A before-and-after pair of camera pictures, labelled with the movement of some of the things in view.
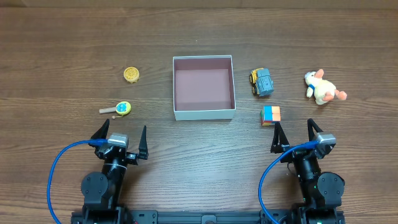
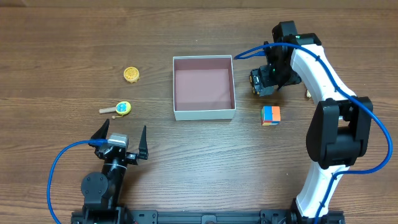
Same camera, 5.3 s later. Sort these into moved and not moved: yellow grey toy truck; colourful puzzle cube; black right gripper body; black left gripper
Moved: black right gripper body
Not moved: colourful puzzle cube; yellow grey toy truck; black left gripper
